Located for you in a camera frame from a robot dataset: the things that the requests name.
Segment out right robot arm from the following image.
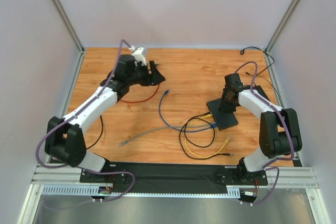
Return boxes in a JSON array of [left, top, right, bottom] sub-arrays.
[[216, 73, 302, 177]]

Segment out black network switch box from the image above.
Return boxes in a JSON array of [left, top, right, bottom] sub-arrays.
[[206, 98, 238, 131]]

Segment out yellow ethernet cable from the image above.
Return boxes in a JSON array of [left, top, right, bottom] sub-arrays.
[[184, 113, 232, 159]]

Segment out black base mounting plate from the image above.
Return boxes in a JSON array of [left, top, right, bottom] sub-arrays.
[[79, 161, 269, 186]]

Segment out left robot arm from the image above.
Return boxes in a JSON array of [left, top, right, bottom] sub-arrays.
[[43, 55, 165, 174]]

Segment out black power adapter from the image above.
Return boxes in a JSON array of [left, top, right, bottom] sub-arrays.
[[253, 85, 270, 101]]

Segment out grey ethernet cable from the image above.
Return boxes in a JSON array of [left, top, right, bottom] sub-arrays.
[[119, 124, 213, 147]]

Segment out thin black power cord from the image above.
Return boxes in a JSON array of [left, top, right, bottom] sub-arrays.
[[239, 46, 276, 87]]

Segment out short black looped cable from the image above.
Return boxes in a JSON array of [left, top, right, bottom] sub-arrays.
[[178, 113, 235, 160]]

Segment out aluminium front rail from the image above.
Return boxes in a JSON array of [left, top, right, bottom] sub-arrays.
[[31, 165, 320, 189]]

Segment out slotted grey cable duct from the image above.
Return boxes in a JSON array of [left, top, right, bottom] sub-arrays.
[[41, 185, 241, 197]]

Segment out red ethernet cable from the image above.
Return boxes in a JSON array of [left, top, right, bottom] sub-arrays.
[[119, 83, 160, 103]]

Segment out long black cable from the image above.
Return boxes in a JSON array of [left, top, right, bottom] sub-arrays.
[[85, 61, 161, 150]]

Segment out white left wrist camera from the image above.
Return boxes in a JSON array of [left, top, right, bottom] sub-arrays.
[[129, 46, 148, 66]]

